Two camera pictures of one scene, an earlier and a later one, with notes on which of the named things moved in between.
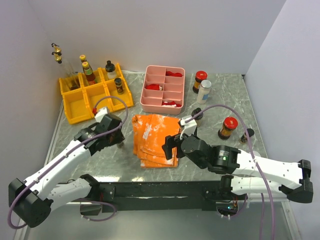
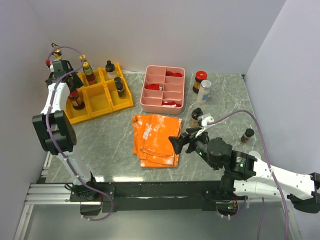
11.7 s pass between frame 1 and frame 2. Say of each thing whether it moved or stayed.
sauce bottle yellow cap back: stayed
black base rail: stayed
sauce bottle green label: stayed
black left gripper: moved
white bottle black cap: stayed
